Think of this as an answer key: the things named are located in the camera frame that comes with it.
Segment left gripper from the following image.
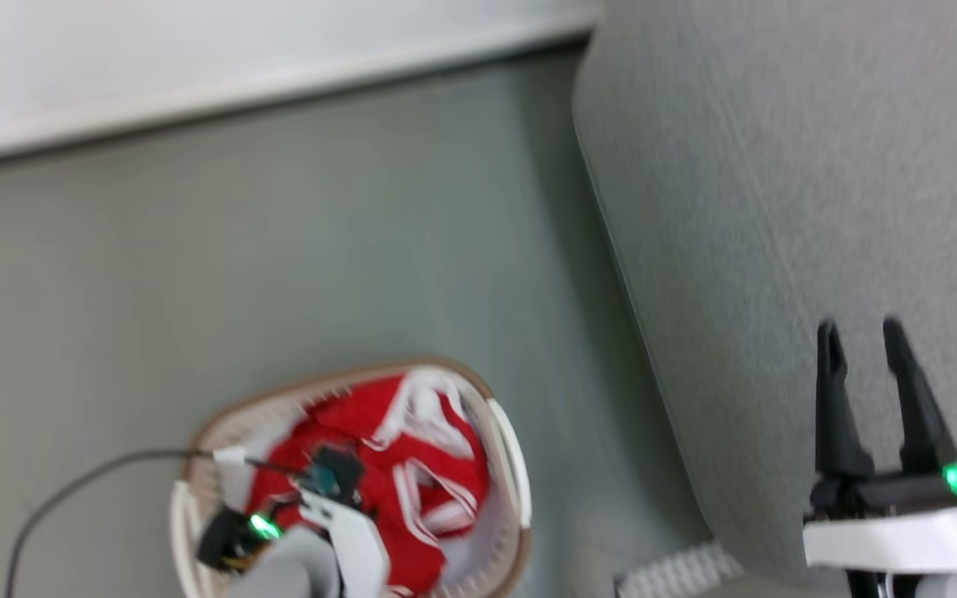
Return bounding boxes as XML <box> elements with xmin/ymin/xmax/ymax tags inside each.
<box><xmin>196</xmin><ymin>445</ymin><xmax>390</xmax><ymax>598</ymax></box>

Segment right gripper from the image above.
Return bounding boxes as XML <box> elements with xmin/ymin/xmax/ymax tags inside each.
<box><xmin>802</xmin><ymin>316</ymin><xmax>957</xmax><ymax>576</ymax></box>

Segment red garment white stripes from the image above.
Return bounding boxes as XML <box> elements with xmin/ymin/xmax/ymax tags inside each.
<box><xmin>244</xmin><ymin>371</ymin><xmax>492</xmax><ymax>598</ymax></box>

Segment white basket brown rim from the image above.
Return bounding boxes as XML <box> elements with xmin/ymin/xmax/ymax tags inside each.
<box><xmin>169</xmin><ymin>357</ymin><xmax>533</xmax><ymax>598</ymax></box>

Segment pale white garment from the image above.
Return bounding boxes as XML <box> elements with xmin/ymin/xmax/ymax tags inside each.
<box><xmin>437</xmin><ymin>497</ymin><xmax>521</xmax><ymax>586</ymax></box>

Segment grey fabric sofa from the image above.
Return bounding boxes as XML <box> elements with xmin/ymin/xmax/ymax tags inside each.
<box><xmin>572</xmin><ymin>0</ymin><xmax>957</xmax><ymax>595</ymax></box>

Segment white baseboard strip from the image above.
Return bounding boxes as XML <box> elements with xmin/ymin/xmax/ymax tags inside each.
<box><xmin>0</xmin><ymin>10</ymin><xmax>602</xmax><ymax>171</ymax></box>

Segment white ribbed hose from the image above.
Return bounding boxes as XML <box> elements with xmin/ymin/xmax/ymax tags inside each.
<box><xmin>614</xmin><ymin>540</ymin><xmax>745</xmax><ymax>598</ymax></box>

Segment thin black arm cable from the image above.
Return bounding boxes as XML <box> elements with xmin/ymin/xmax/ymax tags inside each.
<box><xmin>3</xmin><ymin>447</ymin><xmax>307</xmax><ymax>598</ymax></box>

